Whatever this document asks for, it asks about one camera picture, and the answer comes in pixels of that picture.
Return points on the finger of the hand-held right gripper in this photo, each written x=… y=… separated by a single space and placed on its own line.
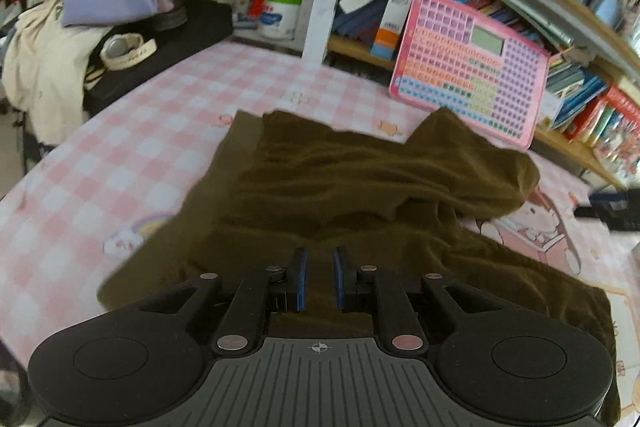
x=617 y=199
x=612 y=217

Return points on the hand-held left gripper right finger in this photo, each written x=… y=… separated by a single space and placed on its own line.
x=340 y=279

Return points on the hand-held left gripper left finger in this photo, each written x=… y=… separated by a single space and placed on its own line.
x=301 y=279

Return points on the olive brown pants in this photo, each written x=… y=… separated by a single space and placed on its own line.
x=350 y=187

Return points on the white storage box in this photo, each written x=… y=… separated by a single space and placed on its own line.
x=549 y=109

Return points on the row of colourful books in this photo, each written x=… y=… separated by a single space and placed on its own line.
x=575 y=92

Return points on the pink toy keyboard tablet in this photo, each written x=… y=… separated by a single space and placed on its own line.
x=450 y=72

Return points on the slim grey laptop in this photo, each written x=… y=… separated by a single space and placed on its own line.
x=515 y=4

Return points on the pink checked cartoon desk mat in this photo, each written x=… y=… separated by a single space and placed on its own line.
x=125 y=147

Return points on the white orange carton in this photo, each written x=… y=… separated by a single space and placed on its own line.
x=392 y=24

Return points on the white tub green lid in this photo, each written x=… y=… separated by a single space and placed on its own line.
x=280 y=17

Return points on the black flat case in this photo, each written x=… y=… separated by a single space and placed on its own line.
x=165 y=52

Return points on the roll of tape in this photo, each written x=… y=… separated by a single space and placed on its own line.
x=125 y=52

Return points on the black round tin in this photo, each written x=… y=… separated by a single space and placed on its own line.
x=169 y=18

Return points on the cream jacket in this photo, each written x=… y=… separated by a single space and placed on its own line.
x=45 y=67

